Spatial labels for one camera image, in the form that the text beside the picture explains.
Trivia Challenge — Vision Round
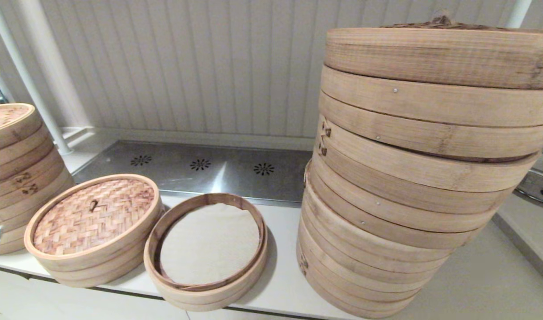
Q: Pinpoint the thin white pole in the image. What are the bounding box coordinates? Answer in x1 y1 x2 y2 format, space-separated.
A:
506 0 532 29
0 0 72 155

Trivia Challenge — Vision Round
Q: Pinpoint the perforated stainless steel panel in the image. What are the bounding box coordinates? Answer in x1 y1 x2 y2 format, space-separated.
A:
71 140 314 208

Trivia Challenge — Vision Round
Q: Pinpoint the beige cabinet door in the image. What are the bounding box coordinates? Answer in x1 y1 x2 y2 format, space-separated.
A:
0 266 32 320

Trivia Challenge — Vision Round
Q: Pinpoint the small woven bamboo steamer lid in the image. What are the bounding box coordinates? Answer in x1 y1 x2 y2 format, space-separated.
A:
24 173 163 272

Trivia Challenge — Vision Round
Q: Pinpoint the round steel basin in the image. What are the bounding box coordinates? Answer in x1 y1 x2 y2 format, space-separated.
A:
514 168 543 207

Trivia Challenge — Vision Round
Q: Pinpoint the large woven bamboo steamer lid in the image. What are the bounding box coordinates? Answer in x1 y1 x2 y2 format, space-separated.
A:
0 103 43 154
324 13 543 90

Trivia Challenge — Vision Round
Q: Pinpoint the small bamboo steamer basket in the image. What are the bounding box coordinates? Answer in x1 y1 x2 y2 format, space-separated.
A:
143 192 268 312
31 209 164 288

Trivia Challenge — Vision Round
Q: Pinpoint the thick white column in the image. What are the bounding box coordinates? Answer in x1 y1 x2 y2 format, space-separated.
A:
11 0 93 129

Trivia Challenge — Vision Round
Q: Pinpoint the beige steamer liner cloth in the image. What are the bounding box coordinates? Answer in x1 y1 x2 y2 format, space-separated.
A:
159 203 261 285

